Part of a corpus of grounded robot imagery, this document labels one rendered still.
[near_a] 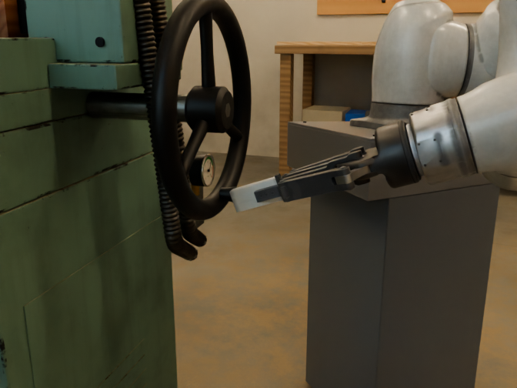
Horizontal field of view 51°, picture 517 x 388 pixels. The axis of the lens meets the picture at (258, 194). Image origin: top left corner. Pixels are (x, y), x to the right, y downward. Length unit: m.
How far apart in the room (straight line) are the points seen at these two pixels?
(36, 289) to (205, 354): 1.00
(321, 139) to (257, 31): 3.08
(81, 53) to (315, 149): 0.63
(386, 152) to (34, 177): 0.42
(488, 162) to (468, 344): 0.82
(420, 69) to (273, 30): 3.04
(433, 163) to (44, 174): 0.46
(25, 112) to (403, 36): 0.78
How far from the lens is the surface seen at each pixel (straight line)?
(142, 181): 0.93
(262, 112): 4.24
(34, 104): 0.71
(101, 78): 0.68
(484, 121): 0.62
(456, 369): 1.42
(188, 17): 0.64
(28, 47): 0.70
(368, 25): 4.01
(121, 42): 0.69
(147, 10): 0.71
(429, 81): 1.20
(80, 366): 0.86
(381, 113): 1.21
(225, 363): 1.64
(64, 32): 0.73
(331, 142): 1.15
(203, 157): 1.01
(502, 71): 0.82
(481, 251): 1.31
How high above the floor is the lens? 0.90
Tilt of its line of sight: 16 degrees down
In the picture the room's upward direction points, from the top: straight up
